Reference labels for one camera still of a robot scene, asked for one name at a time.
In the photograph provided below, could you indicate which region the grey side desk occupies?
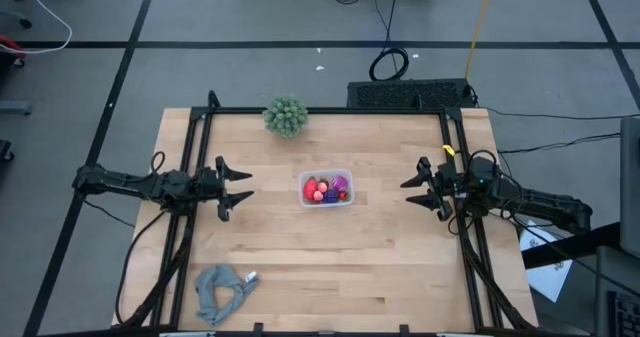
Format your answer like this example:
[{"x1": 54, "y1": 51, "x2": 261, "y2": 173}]
[{"x1": 593, "y1": 245, "x2": 640, "y2": 337}]

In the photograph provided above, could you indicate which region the red floor object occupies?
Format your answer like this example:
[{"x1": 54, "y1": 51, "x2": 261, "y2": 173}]
[{"x1": 0, "y1": 34, "x2": 26, "y2": 68}]

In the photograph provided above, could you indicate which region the black perforated computer box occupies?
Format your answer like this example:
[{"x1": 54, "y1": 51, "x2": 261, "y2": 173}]
[{"x1": 347, "y1": 78, "x2": 476, "y2": 111}]

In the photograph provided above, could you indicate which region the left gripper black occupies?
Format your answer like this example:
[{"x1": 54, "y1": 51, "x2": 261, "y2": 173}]
[{"x1": 197, "y1": 155, "x2": 256, "y2": 223}]

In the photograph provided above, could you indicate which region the yellow cable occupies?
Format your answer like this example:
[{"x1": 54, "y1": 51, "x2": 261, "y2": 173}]
[{"x1": 464, "y1": 0, "x2": 496, "y2": 84}]

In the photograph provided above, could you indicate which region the green potted plant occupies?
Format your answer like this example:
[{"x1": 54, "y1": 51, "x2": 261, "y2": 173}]
[{"x1": 262, "y1": 93, "x2": 310, "y2": 139}]

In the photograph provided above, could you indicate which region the black coiled cable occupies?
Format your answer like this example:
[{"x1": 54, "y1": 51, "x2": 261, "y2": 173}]
[{"x1": 368, "y1": 0, "x2": 410, "y2": 82}]

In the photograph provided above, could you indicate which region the black keyboard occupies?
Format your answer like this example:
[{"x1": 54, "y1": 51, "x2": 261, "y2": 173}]
[{"x1": 607, "y1": 290, "x2": 640, "y2": 337}]

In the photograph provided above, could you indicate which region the black floor beam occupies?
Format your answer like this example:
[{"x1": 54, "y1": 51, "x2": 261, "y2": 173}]
[{"x1": 522, "y1": 221, "x2": 621, "y2": 271}]

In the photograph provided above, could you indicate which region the grey furniture foot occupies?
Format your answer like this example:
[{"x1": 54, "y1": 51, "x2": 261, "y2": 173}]
[{"x1": 0, "y1": 99, "x2": 34, "y2": 117}]

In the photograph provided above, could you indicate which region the clear plastic tupperware container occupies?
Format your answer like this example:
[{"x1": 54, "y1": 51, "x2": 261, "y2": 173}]
[{"x1": 298, "y1": 168, "x2": 355, "y2": 209}]

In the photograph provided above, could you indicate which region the white cable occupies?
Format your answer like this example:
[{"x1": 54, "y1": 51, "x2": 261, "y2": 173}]
[{"x1": 0, "y1": 0, "x2": 74, "y2": 56}]

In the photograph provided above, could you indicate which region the white paper sheet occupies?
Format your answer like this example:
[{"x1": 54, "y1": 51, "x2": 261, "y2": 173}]
[{"x1": 518, "y1": 220, "x2": 574, "y2": 303}]

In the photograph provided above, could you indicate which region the thin black floor cable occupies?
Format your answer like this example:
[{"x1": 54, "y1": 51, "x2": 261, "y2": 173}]
[
  {"x1": 498, "y1": 132, "x2": 622, "y2": 156},
  {"x1": 482, "y1": 105, "x2": 640, "y2": 122}
]

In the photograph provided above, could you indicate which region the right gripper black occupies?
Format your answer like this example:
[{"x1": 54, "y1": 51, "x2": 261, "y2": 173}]
[{"x1": 399, "y1": 156, "x2": 469, "y2": 223}]

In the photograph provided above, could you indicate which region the grey cloth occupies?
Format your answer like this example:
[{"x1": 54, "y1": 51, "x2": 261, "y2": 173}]
[{"x1": 193, "y1": 264, "x2": 261, "y2": 327}]

